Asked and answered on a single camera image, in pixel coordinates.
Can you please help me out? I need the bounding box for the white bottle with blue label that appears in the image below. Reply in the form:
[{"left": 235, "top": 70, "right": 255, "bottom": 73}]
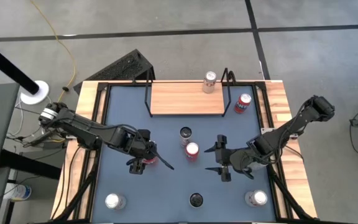
[{"left": 3, "top": 182, "right": 32, "bottom": 202}]

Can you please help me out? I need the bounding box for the blue-grey table mat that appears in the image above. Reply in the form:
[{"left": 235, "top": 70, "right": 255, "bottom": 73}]
[{"left": 91, "top": 84, "right": 278, "bottom": 223}]

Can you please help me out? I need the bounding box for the black rig strut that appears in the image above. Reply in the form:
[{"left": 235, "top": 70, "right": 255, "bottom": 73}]
[
  {"left": 268, "top": 172, "right": 310, "bottom": 222},
  {"left": 50, "top": 146, "right": 101, "bottom": 222}
]

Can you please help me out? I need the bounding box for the black can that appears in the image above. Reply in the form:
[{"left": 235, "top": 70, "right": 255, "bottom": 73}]
[{"left": 188, "top": 192, "right": 204, "bottom": 208}]

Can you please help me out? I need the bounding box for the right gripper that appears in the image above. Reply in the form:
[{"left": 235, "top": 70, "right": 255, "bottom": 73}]
[{"left": 203, "top": 134, "right": 254, "bottom": 182}]

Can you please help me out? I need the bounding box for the black desk beam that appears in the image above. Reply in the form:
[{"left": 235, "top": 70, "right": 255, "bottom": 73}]
[{"left": 0, "top": 149, "right": 62, "bottom": 180}]

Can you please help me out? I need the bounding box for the black perforated metal box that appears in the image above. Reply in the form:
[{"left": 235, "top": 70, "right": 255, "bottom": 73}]
[{"left": 73, "top": 49, "right": 156, "bottom": 94}]

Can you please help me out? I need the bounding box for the red Fanta can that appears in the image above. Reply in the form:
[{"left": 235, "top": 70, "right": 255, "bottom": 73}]
[
  {"left": 233, "top": 93, "right": 252, "bottom": 114},
  {"left": 185, "top": 142, "right": 200, "bottom": 162},
  {"left": 140, "top": 156, "right": 158, "bottom": 166}
]

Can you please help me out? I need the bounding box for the silver Diet Coke can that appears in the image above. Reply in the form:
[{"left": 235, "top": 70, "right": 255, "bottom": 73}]
[
  {"left": 244, "top": 189, "right": 269, "bottom": 208},
  {"left": 104, "top": 193, "right": 127, "bottom": 210},
  {"left": 202, "top": 70, "right": 218, "bottom": 94}
]

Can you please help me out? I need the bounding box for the black pole with white base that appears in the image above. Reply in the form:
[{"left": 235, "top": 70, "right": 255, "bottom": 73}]
[{"left": 0, "top": 35, "right": 50, "bottom": 106}]

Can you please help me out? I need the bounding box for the yellow cable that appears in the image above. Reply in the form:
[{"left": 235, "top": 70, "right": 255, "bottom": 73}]
[{"left": 29, "top": 0, "right": 76, "bottom": 103}]

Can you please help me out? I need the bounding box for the wooden shelf with black frame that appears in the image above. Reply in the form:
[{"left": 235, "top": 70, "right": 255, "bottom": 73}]
[{"left": 144, "top": 67, "right": 237, "bottom": 118}]

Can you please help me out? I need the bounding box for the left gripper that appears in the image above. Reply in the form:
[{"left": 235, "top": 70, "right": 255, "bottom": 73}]
[{"left": 126, "top": 129, "right": 175, "bottom": 175}]

